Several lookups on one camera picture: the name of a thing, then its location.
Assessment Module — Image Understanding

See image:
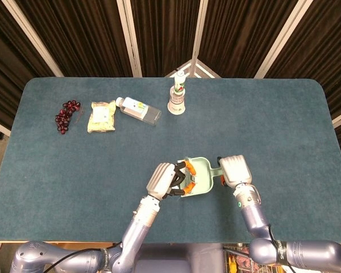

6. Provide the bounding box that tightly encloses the clear plastic water bottle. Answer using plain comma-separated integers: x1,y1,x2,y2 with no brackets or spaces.
115,96,163,126

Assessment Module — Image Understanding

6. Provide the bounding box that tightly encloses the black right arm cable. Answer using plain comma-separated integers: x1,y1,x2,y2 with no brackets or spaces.
265,224,299,273

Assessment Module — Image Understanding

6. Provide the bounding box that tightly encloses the lilac robot torso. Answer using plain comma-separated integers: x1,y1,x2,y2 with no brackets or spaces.
110,243,225,273

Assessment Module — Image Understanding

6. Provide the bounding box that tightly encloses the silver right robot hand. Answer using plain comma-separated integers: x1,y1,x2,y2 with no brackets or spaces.
217,155,253,188

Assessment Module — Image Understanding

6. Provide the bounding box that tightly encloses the small clear plastic jar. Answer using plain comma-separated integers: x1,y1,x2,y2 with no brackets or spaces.
169,87,185,105

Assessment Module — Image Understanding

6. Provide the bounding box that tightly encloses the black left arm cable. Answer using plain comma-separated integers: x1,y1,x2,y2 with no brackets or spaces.
44,241,123,271

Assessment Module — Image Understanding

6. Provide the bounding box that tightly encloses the blue table cloth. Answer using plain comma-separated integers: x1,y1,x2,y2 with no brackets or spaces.
0,77,341,245

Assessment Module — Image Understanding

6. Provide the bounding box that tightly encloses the white milk drink bottle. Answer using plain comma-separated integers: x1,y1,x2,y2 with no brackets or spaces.
173,70,186,95

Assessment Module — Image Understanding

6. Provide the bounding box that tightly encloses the dark red grape bunch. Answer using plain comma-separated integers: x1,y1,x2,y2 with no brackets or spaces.
55,100,83,137

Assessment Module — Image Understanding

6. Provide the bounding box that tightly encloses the brown cardboard box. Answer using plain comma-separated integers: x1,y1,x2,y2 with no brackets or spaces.
55,242,114,251

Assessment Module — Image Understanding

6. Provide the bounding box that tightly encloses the white paper cup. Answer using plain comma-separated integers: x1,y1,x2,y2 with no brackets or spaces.
167,101,186,115

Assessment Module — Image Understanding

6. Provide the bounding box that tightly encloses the wire basket with items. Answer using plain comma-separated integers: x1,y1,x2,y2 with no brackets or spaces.
223,243,276,273

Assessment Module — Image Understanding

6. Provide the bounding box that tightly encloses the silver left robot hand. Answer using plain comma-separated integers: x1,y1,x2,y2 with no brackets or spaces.
146,160,198,201

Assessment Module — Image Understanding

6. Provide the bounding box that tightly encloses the brown pleated partition screen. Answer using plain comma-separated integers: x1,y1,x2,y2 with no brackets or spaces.
0,0,341,160

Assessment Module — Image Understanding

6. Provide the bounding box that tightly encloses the yellow snack bag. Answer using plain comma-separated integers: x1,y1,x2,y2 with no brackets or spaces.
86,100,117,134

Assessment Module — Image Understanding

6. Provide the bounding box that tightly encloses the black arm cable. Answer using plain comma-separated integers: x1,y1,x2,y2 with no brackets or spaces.
265,224,299,273
44,241,123,271

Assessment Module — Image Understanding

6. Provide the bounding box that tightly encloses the mint green dustpan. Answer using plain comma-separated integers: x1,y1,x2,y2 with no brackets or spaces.
177,156,224,198

